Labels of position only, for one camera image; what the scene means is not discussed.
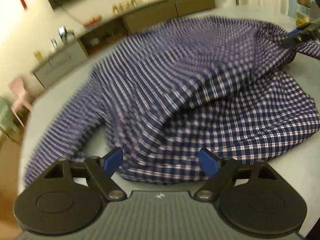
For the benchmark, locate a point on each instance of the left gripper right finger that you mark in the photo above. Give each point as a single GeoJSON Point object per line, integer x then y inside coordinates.
{"type": "Point", "coordinates": [218, 172]}

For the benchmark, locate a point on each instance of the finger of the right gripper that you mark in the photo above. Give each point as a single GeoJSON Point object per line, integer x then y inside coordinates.
{"type": "Point", "coordinates": [305, 31]}

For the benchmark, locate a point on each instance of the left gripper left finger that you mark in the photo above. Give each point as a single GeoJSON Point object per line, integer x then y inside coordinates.
{"type": "Point", "coordinates": [100, 170]}

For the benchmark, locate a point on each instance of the blue plaid shirt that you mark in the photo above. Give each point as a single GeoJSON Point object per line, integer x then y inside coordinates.
{"type": "Point", "coordinates": [183, 85]}

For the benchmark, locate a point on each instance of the glass jar of yellow tea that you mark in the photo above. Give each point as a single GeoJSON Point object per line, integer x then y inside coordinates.
{"type": "Point", "coordinates": [302, 12]}

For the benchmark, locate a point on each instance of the pink plastic child chair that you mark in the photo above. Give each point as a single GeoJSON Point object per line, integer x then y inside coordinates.
{"type": "Point", "coordinates": [22, 97]}

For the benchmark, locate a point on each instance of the green plastic child chair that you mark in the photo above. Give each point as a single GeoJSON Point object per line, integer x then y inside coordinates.
{"type": "Point", "coordinates": [7, 118]}

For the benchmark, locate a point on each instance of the long grey TV cabinet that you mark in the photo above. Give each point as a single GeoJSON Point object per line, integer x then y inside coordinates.
{"type": "Point", "coordinates": [109, 31]}

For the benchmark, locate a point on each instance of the yellow cup on cabinet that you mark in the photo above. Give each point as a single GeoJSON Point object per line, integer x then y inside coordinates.
{"type": "Point", "coordinates": [38, 55]}

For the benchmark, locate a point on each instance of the black handheld device on stand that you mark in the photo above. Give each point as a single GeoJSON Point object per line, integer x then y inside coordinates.
{"type": "Point", "coordinates": [64, 34]}

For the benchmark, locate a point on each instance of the red fruit plate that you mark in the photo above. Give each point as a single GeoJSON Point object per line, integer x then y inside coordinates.
{"type": "Point", "coordinates": [92, 21]}

